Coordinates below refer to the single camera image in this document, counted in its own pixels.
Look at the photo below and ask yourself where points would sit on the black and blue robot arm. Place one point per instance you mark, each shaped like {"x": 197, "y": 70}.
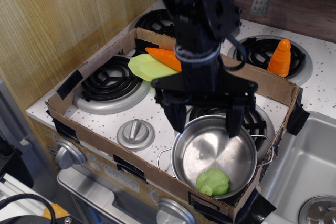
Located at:
{"x": 200, "y": 27}

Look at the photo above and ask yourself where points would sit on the front left black burner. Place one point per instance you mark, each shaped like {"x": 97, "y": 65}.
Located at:
{"x": 111, "y": 89}

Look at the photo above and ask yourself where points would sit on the silver left oven knob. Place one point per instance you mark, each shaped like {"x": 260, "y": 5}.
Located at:
{"x": 68, "y": 155}

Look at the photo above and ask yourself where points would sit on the orange cone toy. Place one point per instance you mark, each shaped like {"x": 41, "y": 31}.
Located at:
{"x": 281, "y": 59}

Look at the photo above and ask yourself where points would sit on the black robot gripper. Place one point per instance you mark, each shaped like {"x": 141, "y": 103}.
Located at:
{"x": 205, "y": 81}

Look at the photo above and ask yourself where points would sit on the orange object bottom left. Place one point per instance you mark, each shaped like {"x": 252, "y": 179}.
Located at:
{"x": 58, "y": 210}

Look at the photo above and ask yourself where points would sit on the silver oven knob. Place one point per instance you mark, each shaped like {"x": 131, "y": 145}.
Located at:
{"x": 172, "y": 212}
{"x": 68, "y": 155}

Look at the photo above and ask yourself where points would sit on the stainless steel pot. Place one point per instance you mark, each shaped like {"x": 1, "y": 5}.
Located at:
{"x": 205, "y": 144}

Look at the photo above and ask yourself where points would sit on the yellow-green plastic plate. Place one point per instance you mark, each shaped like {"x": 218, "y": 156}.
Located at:
{"x": 148, "y": 68}

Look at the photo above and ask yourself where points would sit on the silver oven door handle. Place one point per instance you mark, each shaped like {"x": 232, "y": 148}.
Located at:
{"x": 95, "y": 196}

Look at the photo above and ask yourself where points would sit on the orange toy carrot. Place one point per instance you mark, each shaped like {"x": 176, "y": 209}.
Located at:
{"x": 166, "y": 57}

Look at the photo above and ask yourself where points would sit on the grey front stove knob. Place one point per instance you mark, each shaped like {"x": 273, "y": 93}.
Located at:
{"x": 136, "y": 135}

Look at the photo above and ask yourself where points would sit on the silver right oven knob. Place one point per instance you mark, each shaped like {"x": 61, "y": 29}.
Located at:
{"x": 172, "y": 212}

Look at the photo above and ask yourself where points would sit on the grey sink basin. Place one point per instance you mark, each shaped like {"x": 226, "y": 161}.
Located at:
{"x": 304, "y": 168}

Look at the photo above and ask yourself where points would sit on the metal sink drain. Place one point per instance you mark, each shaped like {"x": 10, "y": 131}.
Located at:
{"x": 318, "y": 209}

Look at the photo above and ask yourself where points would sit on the back right black burner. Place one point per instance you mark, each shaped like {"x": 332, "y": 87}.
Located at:
{"x": 260, "y": 48}

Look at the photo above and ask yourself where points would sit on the back left black burner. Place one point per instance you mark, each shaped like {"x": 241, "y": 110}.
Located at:
{"x": 157, "y": 21}

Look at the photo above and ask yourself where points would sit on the hanging metal slotted spatula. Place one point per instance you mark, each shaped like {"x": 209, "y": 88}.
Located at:
{"x": 260, "y": 8}

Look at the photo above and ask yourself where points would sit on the green toy broccoli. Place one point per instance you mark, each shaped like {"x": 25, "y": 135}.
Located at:
{"x": 212, "y": 182}

